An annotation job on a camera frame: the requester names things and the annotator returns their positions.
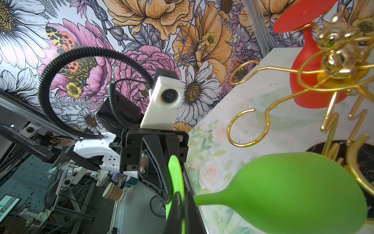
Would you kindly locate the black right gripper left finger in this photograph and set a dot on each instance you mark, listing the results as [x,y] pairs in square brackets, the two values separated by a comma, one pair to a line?
[174,224]

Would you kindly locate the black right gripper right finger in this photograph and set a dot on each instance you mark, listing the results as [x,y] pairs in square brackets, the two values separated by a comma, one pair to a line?
[194,222]

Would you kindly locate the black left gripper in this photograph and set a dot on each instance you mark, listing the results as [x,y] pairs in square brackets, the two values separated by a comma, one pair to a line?
[148,151]

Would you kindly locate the green wine glass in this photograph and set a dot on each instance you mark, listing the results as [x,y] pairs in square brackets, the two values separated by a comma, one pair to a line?
[289,193]

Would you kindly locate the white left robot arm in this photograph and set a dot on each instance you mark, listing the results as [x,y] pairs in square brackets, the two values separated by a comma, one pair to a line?
[93,154]

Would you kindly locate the brown paper coffee cup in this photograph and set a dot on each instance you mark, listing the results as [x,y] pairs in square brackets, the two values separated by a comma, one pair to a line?
[113,192]

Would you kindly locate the computer monitor screen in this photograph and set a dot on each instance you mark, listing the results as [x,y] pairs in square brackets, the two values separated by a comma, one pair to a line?
[8,203]

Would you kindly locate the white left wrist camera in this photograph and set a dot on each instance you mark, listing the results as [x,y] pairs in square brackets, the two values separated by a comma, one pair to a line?
[166,97]

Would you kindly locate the silver aluminium corner post left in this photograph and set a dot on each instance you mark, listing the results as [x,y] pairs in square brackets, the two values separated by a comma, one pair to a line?
[259,26]

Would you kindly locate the gold wire wine glass rack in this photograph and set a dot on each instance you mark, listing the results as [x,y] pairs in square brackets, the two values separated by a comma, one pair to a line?
[340,65]

